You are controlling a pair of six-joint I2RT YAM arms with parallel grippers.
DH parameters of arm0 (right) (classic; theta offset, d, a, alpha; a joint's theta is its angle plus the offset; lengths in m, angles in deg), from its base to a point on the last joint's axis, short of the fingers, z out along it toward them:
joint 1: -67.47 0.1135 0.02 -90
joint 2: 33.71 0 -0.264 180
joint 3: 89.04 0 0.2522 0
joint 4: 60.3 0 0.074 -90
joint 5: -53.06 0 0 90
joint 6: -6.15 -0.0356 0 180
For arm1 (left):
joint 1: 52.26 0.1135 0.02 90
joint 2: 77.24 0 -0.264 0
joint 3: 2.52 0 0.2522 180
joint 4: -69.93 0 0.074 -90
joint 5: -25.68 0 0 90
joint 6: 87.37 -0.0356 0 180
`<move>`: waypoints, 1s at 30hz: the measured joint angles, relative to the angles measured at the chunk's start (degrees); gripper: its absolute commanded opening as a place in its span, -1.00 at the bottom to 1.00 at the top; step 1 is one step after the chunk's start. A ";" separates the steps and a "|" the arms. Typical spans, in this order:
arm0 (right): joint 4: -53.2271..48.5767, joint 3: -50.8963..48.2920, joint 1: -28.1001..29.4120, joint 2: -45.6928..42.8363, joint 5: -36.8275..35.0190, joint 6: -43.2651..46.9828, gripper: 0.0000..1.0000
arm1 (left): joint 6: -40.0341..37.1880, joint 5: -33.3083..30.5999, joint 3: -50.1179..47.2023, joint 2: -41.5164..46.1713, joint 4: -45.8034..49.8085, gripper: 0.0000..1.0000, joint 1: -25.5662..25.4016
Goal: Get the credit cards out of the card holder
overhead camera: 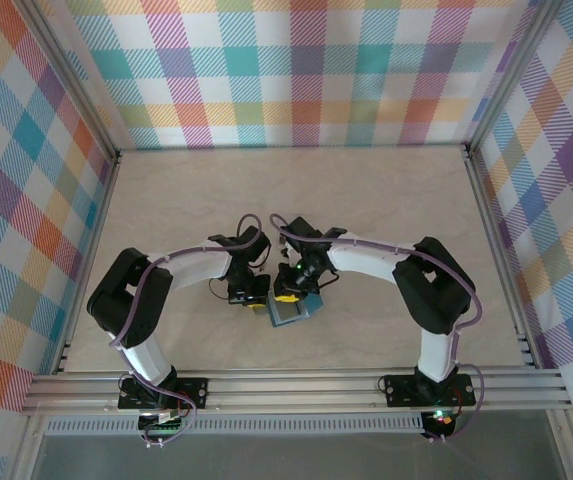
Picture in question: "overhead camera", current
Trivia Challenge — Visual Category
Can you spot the blue card holder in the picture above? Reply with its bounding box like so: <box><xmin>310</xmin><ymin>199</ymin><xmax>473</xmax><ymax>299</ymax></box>
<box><xmin>265</xmin><ymin>291</ymin><xmax>325</xmax><ymax>329</ymax></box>

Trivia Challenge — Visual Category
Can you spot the arm base controller board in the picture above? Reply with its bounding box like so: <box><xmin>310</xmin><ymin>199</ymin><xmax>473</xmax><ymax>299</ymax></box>
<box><xmin>423</xmin><ymin>408</ymin><xmax>460</xmax><ymax>436</ymax></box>
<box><xmin>138</xmin><ymin>409</ymin><xmax>187</xmax><ymax>436</ymax></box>

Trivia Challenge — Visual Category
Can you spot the wide aluminium mounting rail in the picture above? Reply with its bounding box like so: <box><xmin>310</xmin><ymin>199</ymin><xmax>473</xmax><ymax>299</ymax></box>
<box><xmin>19</xmin><ymin>368</ymin><xmax>573</xmax><ymax>415</ymax></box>

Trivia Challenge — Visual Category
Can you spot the grey slotted cable duct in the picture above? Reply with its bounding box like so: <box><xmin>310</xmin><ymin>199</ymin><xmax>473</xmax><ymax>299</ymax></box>
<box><xmin>43</xmin><ymin>412</ymin><xmax>427</xmax><ymax>436</ymax></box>

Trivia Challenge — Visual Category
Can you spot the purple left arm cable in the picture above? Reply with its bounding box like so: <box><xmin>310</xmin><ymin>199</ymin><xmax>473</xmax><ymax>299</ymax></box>
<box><xmin>110</xmin><ymin>213</ymin><xmax>262</xmax><ymax>449</ymax></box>

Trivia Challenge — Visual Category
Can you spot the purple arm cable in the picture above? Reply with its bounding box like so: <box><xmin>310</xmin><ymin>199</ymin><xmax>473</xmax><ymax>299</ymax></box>
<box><xmin>269</xmin><ymin>213</ymin><xmax>487</xmax><ymax>445</ymax></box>
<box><xmin>110</xmin><ymin>213</ymin><xmax>262</xmax><ymax>449</ymax></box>

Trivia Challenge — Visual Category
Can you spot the aluminium side rail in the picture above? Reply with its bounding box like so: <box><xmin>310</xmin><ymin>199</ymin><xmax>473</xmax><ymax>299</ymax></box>
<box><xmin>465</xmin><ymin>147</ymin><xmax>540</xmax><ymax>371</ymax></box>
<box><xmin>53</xmin><ymin>149</ymin><xmax>122</xmax><ymax>376</ymax></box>

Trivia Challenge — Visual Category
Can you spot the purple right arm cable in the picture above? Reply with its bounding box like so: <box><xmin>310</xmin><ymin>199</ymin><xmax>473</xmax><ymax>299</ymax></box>
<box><xmin>269</xmin><ymin>213</ymin><xmax>487</xmax><ymax>445</ymax></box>

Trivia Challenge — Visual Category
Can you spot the aluminium corner post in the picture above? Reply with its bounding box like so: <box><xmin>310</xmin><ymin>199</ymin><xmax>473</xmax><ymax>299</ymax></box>
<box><xmin>465</xmin><ymin>0</ymin><xmax>567</xmax><ymax>154</ymax></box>
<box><xmin>15</xmin><ymin>0</ymin><xmax>122</xmax><ymax>164</ymax></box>

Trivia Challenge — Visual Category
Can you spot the aluminium frame strut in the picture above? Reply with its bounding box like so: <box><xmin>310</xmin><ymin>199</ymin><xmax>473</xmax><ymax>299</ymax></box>
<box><xmin>545</xmin><ymin>409</ymin><xmax>573</xmax><ymax>480</ymax></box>
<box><xmin>10</xmin><ymin>414</ymin><xmax>47</xmax><ymax>480</ymax></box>

